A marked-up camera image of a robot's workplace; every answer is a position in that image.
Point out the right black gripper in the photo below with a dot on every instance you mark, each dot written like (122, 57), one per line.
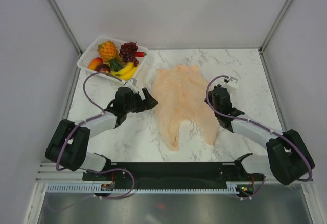
(210, 96)

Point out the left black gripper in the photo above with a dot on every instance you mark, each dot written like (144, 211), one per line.
(148, 103)

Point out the peach banana-print plastic bag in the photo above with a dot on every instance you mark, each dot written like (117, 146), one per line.
(181, 93)

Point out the fake dark red grapes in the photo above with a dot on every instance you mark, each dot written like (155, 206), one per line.
(128, 53)

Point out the fake orange pineapple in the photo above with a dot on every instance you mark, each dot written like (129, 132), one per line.
(109, 53)

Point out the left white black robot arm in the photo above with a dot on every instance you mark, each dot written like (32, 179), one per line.
(69, 143)

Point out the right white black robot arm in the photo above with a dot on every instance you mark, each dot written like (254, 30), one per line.
(287, 159)

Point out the fake yellow banana bunch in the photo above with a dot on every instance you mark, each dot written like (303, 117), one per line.
(127, 72)

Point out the fake orange mango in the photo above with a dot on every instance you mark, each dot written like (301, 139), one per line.
(95, 63)

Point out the fake red chili pepper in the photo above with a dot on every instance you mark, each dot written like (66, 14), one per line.
(140, 54)

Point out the white plastic fruit basket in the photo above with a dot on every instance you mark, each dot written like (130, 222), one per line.
(92, 52)

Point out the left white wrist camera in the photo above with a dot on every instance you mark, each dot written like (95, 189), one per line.
(131, 83)

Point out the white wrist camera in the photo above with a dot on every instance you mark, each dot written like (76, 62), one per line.
(231, 84)
(131, 83)

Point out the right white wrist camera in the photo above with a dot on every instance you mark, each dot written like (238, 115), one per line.
(231, 84)

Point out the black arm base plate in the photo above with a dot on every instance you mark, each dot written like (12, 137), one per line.
(181, 183)

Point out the white slotted cable duct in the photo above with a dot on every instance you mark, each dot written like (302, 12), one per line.
(98, 188)

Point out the aluminium frame rail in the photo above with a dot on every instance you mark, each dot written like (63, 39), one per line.
(48, 171)

